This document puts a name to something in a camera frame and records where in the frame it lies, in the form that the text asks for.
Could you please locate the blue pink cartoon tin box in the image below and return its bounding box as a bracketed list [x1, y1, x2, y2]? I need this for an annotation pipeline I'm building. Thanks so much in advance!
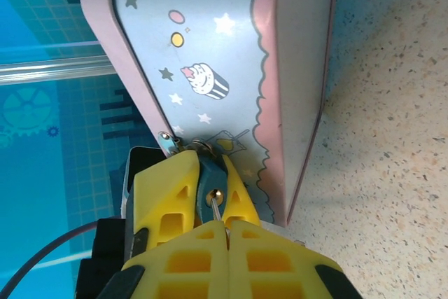
[79, 0, 341, 227]

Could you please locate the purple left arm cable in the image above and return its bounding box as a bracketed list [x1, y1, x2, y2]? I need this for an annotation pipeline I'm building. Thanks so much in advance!
[0, 221, 102, 299]

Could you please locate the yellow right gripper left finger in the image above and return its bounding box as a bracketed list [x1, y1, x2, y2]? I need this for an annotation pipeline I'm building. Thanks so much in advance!
[101, 220, 230, 299]

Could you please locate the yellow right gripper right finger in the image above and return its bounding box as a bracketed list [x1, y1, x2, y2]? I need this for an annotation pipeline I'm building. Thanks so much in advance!
[227, 221, 363, 299]

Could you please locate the aluminium frame post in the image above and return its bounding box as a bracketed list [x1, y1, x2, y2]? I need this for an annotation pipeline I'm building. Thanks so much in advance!
[0, 54, 117, 85]

